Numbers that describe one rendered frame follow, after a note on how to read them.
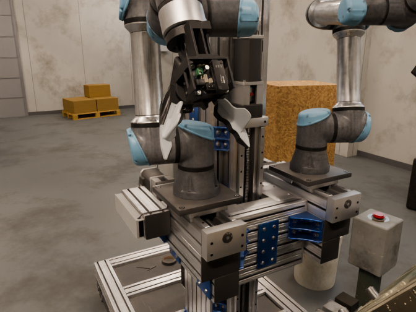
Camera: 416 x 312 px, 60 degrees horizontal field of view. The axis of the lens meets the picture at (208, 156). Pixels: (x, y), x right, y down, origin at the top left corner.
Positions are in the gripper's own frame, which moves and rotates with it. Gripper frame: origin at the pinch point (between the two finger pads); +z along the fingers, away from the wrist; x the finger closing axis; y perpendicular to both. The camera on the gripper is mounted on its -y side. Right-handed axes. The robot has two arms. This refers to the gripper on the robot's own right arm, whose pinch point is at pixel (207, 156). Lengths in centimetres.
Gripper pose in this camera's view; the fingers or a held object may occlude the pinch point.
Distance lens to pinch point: 58.2
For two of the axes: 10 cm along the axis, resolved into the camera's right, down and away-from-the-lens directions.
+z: 2.2, 9.6, -1.4
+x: 8.8, -1.3, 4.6
